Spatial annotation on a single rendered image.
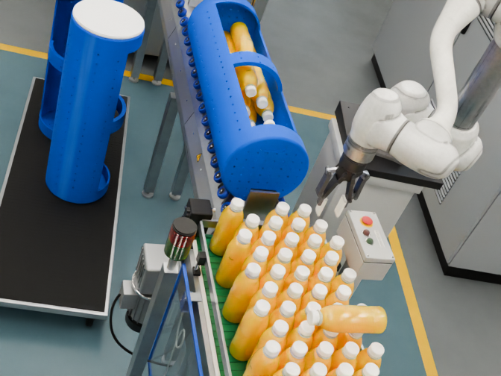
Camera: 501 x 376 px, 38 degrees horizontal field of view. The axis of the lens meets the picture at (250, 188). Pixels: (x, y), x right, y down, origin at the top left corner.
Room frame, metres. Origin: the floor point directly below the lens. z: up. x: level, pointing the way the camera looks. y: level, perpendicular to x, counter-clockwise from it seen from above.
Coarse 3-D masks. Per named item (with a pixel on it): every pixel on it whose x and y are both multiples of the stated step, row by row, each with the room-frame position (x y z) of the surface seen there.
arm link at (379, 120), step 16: (368, 96) 1.68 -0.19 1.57; (384, 96) 1.66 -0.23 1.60; (368, 112) 1.65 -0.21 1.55; (384, 112) 1.64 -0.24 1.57; (400, 112) 1.68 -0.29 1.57; (352, 128) 1.67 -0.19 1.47; (368, 128) 1.64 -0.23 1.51; (384, 128) 1.63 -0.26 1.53; (400, 128) 1.63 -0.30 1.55; (368, 144) 1.64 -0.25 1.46; (384, 144) 1.62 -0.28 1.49
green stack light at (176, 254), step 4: (168, 240) 1.28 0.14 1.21; (168, 244) 1.28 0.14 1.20; (172, 244) 1.27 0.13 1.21; (164, 248) 1.29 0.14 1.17; (168, 248) 1.27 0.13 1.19; (172, 248) 1.27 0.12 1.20; (176, 248) 1.27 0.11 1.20; (180, 248) 1.27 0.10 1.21; (184, 248) 1.28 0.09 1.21; (188, 248) 1.28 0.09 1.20; (164, 252) 1.28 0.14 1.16; (168, 252) 1.27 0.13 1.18; (172, 252) 1.27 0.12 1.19; (176, 252) 1.27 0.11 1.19; (180, 252) 1.27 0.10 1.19; (184, 252) 1.28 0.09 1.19; (188, 252) 1.29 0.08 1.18; (168, 256) 1.27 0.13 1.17; (172, 256) 1.27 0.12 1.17; (176, 256) 1.27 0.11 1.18; (180, 256) 1.27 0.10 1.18; (184, 256) 1.28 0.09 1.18; (176, 260) 1.27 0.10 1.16; (180, 260) 1.28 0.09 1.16
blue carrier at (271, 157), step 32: (224, 0) 2.56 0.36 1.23; (192, 32) 2.47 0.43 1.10; (256, 32) 2.65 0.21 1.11; (224, 64) 2.18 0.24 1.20; (256, 64) 2.21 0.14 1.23; (224, 96) 2.03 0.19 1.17; (224, 128) 1.90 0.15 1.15; (256, 128) 1.86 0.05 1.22; (288, 128) 1.91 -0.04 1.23; (224, 160) 1.79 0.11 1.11; (256, 160) 1.82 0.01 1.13; (288, 160) 1.87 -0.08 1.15; (288, 192) 1.89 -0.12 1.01
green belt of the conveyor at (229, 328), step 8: (208, 240) 1.65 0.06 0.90; (200, 248) 1.60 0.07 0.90; (208, 248) 1.62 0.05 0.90; (216, 256) 1.60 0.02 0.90; (216, 264) 1.57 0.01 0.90; (208, 288) 1.47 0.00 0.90; (216, 288) 1.48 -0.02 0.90; (224, 288) 1.49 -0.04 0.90; (208, 296) 1.44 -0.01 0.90; (224, 296) 1.46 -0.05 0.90; (208, 304) 1.41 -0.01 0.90; (224, 320) 1.38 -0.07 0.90; (224, 328) 1.35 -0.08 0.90; (232, 328) 1.36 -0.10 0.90; (216, 336) 1.31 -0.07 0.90; (224, 336) 1.32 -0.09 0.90; (232, 336) 1.33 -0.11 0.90; (216, 344) 1.29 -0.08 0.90; (216, 352) 1.26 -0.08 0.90; (232, 360) 1.25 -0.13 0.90; (232, 368) 1.23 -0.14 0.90; (240, 368) 1.24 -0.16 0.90
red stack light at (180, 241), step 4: (172, 228) 1.28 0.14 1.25; (172, 232) 1.28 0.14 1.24; (196, 232) 1.30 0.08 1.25; (168, 236) 1.29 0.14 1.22; (172, 236) 1.27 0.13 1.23; (176, 236) 1.27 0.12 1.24; (180, 236) 1.27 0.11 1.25; (184, 236) 1.27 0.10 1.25; (188, 236) 1.28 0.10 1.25; (192, 236) 1.29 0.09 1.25; (172, 240) 1.27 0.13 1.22; (176, 240) 1.27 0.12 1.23; (180, 240) 1.27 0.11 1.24; (184, 240) 1.27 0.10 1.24; (188, 240) 1.28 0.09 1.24; (192, 240) 1.29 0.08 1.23; (176, 244) 1.27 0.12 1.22; (180, 244) 1.27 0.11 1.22; (184, 244) 1.27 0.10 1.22; (188, 244) 1.28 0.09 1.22
